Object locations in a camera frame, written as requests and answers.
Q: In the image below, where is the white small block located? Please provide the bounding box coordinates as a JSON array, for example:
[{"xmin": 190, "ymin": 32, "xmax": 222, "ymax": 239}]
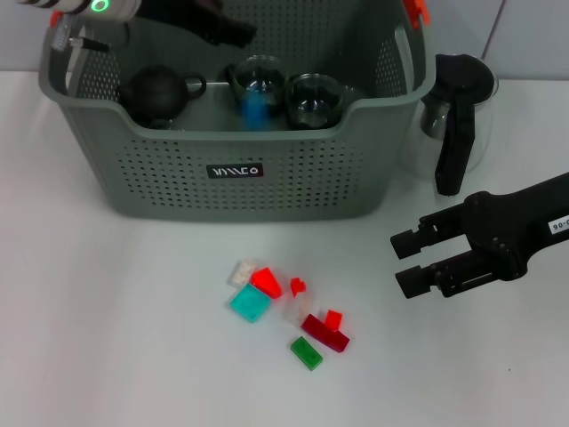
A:
[{"xmin": 284, "ymin": 295, "xmax": 316, "ymax": 329}]

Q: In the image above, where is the left gripper cable with connector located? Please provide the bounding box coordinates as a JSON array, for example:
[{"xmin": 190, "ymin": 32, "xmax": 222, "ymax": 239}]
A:
[{"xmin": 50, "ymin": 12, "xmax": 112, "ymax": 52}]

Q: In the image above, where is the teal square block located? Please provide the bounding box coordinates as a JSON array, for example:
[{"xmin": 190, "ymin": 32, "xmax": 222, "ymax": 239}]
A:
[{"xmin": 228, "ymin": 284, "xmax": 272, "ymax": 325}]

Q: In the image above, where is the glass kettle with black handle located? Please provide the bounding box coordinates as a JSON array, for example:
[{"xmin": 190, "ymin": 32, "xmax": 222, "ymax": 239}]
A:
[{"xmin": 398, "ymin": 52, "xmax": 500, "ymax": 197}]

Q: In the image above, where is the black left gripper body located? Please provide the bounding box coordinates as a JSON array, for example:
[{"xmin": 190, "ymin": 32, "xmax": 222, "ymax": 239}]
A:
[{"xmin": 134, "ymin": 0, "xmax": 228, "ymax": 44}]

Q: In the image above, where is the translucent white pink block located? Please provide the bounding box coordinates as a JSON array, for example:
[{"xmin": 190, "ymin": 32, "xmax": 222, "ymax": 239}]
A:
[{"xmin": 228, "ymin": 259, "xmax": 259, "ymax": 286}]

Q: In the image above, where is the blue square block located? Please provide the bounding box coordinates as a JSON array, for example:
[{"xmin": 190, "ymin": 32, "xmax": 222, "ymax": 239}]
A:
[{"xmin": 241, "ymin": 82, "xmax": 271, "ymax": 133}]

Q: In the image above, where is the black ceramic teapot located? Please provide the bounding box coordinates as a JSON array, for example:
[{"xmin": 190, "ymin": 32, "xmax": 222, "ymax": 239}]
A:
[{"xmin": 116, "ymin": 64, "xmax": 208, "ymax": 130}]

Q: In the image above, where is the glass jar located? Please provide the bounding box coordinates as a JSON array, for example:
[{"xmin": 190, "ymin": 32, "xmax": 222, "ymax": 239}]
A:
[{"xmin": 286, "ymin": 73, "xmax": 344, "ymax": 117}]

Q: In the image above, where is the orange red sloped block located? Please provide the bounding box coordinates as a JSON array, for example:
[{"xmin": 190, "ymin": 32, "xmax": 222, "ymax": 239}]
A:
[{"xmin": 248, "ymin": 266, "xmax": 284, "ymax": 300}]

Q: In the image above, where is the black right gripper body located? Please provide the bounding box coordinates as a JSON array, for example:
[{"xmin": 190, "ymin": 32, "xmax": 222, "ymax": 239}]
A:
[{"xmin": 461, "ymin": 171, "xmax": 569, "ymax": 283}]

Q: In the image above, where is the glass teapot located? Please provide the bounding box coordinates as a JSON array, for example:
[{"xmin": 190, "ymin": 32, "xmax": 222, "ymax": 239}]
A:
[
  {"xmin": 223, "ymin": 53, "xmax": 291, "ymax": 118},
  {"xmin": 284, "ymin": 77, "xmax": 346, "ymax": 132}
]

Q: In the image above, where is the green rectangular block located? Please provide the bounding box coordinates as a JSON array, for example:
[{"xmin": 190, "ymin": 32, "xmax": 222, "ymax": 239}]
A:
[{"xmin": 290, "ymin": 336, "xmax": 325, "ymax": 372}]

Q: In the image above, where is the dark red long block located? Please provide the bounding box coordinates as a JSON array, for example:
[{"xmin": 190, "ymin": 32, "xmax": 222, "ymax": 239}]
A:
[{"xmin": 301, "ymin": 313, "xmax": 351, "ymax": 355}]

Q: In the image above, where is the grey perforated plastic storage basket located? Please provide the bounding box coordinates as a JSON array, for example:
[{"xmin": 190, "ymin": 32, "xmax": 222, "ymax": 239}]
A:
[{"xmin": 38, "ymin": 0, "xmax": 437, "ymax": 223}]

